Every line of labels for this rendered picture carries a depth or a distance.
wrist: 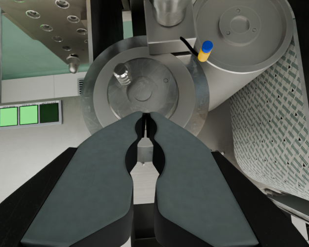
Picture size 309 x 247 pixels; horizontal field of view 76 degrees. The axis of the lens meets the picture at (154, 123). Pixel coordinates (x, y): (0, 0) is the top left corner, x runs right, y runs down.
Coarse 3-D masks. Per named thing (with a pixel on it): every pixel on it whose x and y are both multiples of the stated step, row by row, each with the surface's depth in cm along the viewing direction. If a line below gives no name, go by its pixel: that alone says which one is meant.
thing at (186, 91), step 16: (144, 48) 23; (112, 64) 23; (176, 64) 22; (96, 80) 23; (192, 80) 22; (96, 96) 22; (192, 96) 22; (96, 112) 22; (112, 112) 22; (176, 112) 22; (192, 112) 22; (144, 144) 21
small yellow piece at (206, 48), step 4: (184, 40) 19; (188, 44) 19; (204, 44) 16; (208, 44) 16; (212, 44) 16; (188, 48) 19; (192, 48) 19; (204, 48) 16; (208, 48) 16; (192, 52) 19; (196, 52) 19; (200, 52) 17; (204, 52) 16; (208, 52) 17; (200, 56) 17; (204, 56) 17; (200, 60) 18; (204, 60) 18
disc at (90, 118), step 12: (144, 36) 23; (108, 48) 23; (120, 48) 23; (96, 60) 23; (108, 60) 23; (180, 60) 23; (192, 60) 23; (96, 72) 23; (192, 72) 23; (84, 84) 23; (204, 84) 22; (84, 96) 23; (204, 96) 22; (84, 108) 23; (204, 108) 22; (84, 120) 23; (96, 120) 22; (192, 120) 22; (204, 120) 22; (192, 132) 22; (144, 156) 22
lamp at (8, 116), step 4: (8, 108) 57; (12, 108) 57; (16, 108) 57; (0, 112) 57; (4, 112) 57; (8, 112) 57; (12, 112) 57; (16, 112) 57; (0, 116) 57; (4, 116) 57; (8, 116) 57; (12, 116) 57; (16, 116) 57; (0, 120) 57; (4, 120) 57; (8, 120) 57; (12, 120) 57; (16, 120) 57; (0, 124) 57; (4, 124) 57; (8, 124) 57; (12, 124) 57
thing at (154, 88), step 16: (128, 64) 21; (144, 64) 21; (160, 64) 21; (112, 80) 21; (144, 80) 21; (160, 80) 21; (176, 80) 21; (112, 96) 21; (128, 96) 21; (144, 96) 20; (160, 96) 20; (176, 96) 20; (128, 112) 20; (144, 112) 20; (160, 112) 20
